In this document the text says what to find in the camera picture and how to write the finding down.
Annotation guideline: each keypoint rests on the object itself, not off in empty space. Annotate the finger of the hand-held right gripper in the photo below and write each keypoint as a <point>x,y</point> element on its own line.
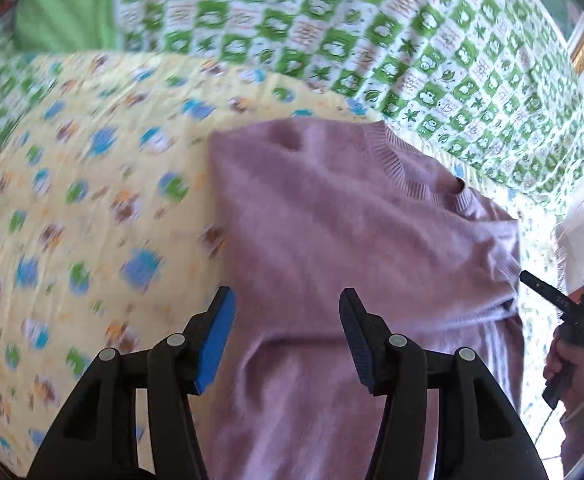
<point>544,288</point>

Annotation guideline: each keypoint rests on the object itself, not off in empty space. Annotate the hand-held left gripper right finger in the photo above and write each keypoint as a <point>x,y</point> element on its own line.
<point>357,340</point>

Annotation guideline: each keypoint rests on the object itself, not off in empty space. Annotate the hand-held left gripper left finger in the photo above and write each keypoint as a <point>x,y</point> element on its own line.
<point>218,340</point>

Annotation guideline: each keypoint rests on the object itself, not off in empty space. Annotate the purple knit sweater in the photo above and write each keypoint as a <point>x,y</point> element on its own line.
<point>322,210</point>

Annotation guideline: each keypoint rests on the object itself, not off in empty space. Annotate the person's right hand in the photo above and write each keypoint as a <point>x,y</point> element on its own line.
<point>579,375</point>

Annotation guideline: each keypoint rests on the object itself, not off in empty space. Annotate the yellow bear print bedsheet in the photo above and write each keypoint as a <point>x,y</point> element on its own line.
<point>72,260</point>

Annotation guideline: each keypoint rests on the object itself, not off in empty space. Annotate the green checkered quilt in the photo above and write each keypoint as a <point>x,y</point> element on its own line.
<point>371,35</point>

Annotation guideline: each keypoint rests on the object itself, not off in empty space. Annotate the plain green pillow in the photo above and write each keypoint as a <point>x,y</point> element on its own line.
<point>62,10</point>

